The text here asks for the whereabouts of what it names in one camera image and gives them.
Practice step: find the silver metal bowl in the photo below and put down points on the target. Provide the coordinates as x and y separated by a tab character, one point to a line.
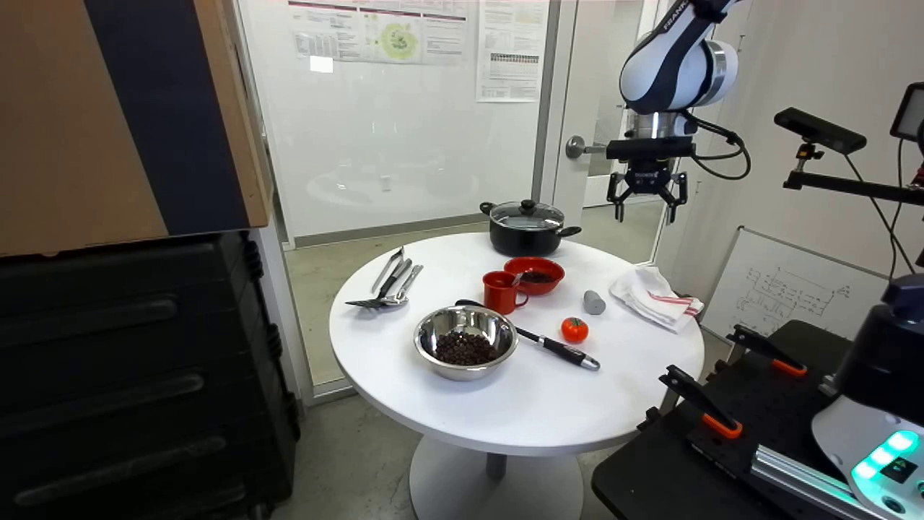
465	348

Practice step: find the white whiteboard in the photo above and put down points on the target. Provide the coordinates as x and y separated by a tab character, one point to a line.
789	284

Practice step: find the black screen device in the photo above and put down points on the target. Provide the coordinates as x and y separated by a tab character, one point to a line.
910	111

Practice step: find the glass pot lid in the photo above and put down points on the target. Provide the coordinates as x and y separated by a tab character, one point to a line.
526	218

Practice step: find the black clamp with orange tip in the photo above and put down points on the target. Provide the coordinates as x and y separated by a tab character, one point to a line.
769	349
702	403

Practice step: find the small grey pouch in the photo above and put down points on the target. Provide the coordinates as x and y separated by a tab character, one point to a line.
595	302

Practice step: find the black camera on stand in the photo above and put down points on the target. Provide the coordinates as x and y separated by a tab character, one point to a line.
818	128

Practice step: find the red and white towel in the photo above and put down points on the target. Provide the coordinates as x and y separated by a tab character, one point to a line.
650	293

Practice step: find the aluminium rail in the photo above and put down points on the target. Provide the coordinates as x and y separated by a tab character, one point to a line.
799	478

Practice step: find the orange persimmon toy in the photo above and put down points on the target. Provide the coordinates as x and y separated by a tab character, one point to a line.
577	330

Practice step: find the black drawer cabinet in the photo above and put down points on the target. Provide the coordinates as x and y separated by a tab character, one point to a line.
125	385

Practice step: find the red bowl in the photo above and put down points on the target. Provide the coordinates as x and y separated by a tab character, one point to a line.
538	277

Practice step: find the large cardboard box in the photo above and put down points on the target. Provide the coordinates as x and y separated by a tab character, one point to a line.
60	124

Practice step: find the wide paper wall poster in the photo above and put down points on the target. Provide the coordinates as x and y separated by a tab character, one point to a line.
386	31

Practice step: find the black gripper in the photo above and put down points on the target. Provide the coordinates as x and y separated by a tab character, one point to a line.
650	173

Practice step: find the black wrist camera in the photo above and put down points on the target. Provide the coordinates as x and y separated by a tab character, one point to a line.
650	148

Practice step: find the narrow paper wall poster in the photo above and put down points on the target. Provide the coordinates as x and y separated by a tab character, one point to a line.
510	47

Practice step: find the white round table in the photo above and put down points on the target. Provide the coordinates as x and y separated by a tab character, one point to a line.
538	406

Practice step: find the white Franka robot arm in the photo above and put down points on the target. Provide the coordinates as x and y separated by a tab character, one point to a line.
675	68

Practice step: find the black cooking pot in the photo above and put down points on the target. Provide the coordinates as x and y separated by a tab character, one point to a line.
523	239

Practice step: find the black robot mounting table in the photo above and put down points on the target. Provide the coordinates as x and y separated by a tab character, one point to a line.
675	481

